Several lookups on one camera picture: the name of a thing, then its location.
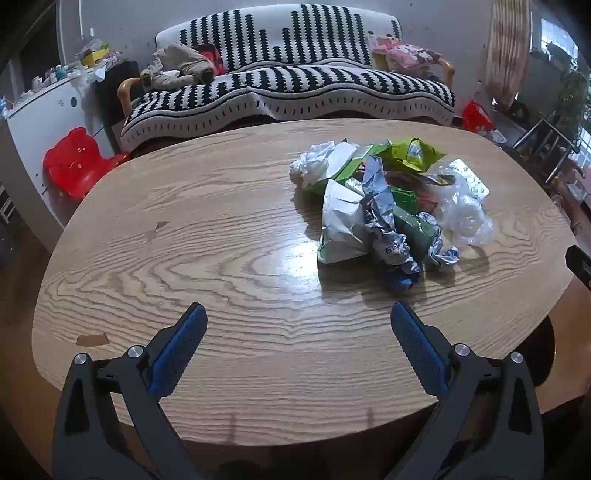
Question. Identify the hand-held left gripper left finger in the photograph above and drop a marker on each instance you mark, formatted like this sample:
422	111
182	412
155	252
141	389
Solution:
178	350

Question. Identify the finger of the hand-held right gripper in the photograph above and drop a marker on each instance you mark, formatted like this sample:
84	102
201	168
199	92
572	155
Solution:
581	267

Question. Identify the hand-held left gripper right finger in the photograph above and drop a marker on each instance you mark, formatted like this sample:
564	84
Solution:
418	348

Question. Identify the white printed packet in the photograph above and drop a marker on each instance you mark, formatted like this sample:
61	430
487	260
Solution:
341	221

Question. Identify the dark green packet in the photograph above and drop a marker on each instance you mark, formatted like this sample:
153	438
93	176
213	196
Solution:
415	228

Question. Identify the clear plastic bag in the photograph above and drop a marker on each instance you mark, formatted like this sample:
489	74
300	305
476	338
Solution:
464	212

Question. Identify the silver blister pack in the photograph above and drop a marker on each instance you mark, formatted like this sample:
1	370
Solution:
471	177

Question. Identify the clear bag with red print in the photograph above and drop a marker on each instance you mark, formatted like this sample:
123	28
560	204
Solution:
497	136

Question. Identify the green potted plant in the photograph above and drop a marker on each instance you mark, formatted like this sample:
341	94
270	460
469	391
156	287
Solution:
572	106

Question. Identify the red snack wrapper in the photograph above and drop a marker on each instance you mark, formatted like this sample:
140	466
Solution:
406	182

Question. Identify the red plastic bag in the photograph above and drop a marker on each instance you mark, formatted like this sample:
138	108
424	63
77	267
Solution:
476	116

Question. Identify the yellow-green snack bag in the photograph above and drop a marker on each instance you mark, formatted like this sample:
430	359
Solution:
413	154

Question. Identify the green and white snack bag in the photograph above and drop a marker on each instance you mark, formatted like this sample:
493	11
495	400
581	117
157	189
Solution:
344	166

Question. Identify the red bear-shaped plastic stool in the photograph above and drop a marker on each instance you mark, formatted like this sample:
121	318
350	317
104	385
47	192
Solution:
76	161

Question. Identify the crumpled white tissue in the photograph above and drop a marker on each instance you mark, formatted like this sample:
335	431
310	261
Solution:
311	161

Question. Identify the window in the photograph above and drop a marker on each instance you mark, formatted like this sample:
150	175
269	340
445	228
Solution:
558	37

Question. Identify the white cabinet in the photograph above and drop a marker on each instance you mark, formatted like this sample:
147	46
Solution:
41	120

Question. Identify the pink printed bag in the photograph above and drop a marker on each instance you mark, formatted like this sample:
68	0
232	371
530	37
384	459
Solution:
406	54

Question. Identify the beige clothes on sofa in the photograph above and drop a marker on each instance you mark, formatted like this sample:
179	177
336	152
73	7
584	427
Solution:
182	67

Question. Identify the black and white striped sofa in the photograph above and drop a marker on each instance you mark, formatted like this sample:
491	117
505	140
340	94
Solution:
295	87

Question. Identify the red cushion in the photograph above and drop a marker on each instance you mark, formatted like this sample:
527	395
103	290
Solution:
213	57

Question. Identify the yellow box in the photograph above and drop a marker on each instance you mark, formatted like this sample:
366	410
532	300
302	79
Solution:
94	56

